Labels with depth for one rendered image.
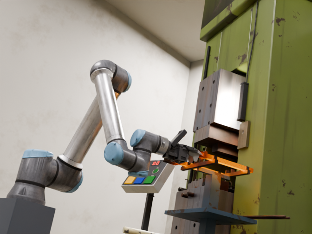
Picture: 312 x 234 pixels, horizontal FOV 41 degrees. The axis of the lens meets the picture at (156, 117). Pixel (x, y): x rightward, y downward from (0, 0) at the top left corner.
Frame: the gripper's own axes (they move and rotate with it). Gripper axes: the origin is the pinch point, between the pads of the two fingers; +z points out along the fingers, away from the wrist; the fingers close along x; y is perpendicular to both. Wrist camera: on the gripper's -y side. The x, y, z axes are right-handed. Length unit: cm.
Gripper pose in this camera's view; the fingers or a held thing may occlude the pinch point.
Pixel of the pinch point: (199, 153)
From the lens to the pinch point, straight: 212.6
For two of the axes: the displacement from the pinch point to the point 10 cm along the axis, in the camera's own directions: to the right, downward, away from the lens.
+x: 4.8, -2.3, -8.5
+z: 8.6, 3.0, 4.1
